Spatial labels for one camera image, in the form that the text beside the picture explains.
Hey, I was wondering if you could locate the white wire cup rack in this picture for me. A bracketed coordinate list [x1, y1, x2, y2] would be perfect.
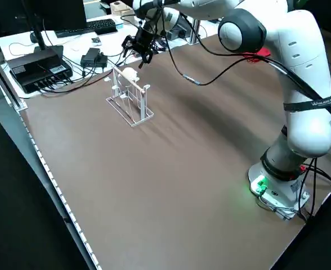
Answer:
[105, 66, 155, 128]

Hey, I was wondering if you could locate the black cable with metal connector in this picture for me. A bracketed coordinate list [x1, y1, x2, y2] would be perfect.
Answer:
[151, 0, 279, 87]

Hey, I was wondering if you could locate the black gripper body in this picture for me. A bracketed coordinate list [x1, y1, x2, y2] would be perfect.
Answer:
[133, 28, 155, 56]

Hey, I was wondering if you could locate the black monitor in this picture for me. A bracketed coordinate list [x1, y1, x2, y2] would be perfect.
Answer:
[21, 0, 87, 57]

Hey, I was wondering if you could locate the black power adapter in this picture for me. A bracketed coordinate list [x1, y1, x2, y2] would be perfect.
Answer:
[80, 47, 109, 70]

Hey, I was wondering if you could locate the black keyboard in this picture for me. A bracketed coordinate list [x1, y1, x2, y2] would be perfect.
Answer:
[54, 19, 118, 39]

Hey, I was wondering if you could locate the aluminium profile post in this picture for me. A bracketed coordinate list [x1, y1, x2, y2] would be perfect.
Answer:
[0, 39, 28, 112]
[189, 19, 208, 46]

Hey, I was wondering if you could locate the red plastic tray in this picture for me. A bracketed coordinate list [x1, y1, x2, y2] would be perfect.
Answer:
[244, 47, 272, 64]

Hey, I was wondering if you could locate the black hub box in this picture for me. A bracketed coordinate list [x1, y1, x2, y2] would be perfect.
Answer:
[7, 46, 73, 94]

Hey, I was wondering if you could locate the white cup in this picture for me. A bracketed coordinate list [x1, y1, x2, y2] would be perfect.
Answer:
[122, 66, 140, 82]

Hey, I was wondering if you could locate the small wooden box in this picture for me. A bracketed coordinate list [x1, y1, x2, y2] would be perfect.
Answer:
[109, 1, 135, 16]

